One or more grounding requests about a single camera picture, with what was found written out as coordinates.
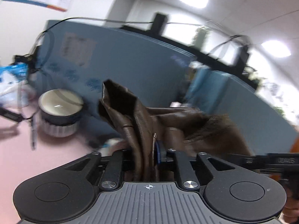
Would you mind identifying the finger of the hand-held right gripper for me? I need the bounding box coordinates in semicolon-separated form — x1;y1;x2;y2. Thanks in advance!
224;152;299;175

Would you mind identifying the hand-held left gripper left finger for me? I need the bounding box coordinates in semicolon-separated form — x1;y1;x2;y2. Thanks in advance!
62;149;132;191

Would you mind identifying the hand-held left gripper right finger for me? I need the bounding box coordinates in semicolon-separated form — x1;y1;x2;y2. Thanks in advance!
154;140;236;190

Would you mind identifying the person's right hand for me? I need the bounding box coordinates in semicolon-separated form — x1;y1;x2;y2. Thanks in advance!
282;192;299;224

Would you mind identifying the person's orange clothing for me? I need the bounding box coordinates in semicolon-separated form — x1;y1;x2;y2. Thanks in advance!
290;136;299;155

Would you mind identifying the white striped bowl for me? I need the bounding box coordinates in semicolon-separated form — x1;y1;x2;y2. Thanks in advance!
38;88;85;137

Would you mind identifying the grey pen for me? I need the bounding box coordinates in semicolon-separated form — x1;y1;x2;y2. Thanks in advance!
30;116;37;151

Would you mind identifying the blue foam board with label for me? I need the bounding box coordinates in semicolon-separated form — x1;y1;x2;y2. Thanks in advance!
38;20;199;145

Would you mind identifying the tall black charger box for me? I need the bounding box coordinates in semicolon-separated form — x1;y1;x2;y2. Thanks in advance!
237;45;251;69

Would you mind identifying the black shelf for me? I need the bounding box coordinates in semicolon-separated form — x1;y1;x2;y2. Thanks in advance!
121;24;260;85

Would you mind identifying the white bottle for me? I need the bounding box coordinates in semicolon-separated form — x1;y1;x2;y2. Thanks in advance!
192;27;211;52

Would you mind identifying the black adapter box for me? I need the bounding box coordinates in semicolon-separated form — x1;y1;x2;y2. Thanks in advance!
149;13;169;37

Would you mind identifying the white and blue plastic bag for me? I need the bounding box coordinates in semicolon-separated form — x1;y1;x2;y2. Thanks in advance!
0;63;36;109

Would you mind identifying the black camera on handle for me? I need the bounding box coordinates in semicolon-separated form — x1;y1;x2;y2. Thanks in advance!
0;108;24;122

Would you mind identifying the black clip mount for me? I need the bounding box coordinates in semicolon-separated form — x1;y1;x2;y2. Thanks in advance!
13;46;39;73

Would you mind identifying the black cable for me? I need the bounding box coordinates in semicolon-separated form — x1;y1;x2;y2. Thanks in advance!
30;16;155;75

